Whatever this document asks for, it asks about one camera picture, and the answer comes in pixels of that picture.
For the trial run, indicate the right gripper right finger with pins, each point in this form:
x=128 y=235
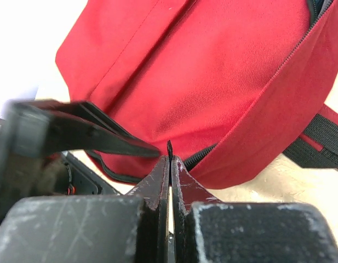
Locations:
x=207 y=229

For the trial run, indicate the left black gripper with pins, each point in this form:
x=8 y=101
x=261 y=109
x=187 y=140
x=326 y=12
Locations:
x=74 y=126

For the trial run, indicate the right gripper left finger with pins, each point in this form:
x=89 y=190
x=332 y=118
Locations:
x=92 y=228

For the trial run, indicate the red student backpack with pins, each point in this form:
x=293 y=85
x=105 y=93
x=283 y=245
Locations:
x=231 y=84

